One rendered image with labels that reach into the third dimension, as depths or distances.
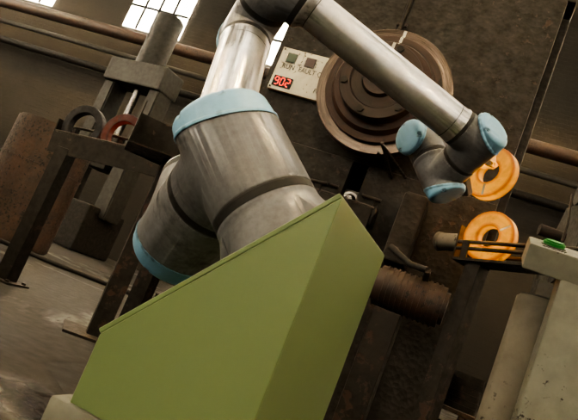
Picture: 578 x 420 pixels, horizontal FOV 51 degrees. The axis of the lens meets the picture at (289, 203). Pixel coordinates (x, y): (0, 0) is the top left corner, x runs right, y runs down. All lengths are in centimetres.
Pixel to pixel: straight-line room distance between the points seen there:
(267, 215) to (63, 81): 1030
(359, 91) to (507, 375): 110
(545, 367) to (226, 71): 81
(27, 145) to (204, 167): 375
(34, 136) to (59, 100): 634
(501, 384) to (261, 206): 76
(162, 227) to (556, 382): 74
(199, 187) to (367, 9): 176
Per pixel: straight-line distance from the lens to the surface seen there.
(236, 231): 76
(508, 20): 245
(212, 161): 81
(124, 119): 246
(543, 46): 240
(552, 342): 121
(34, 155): 450
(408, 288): 179
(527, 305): 136
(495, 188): 175
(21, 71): 1157
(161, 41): 789
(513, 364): 135
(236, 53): 128
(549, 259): 122
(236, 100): 84
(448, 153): 144
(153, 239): 96
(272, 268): 64
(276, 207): 75
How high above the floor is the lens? 30
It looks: 9 degrees up
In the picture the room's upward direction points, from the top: 22 degrees clockwise
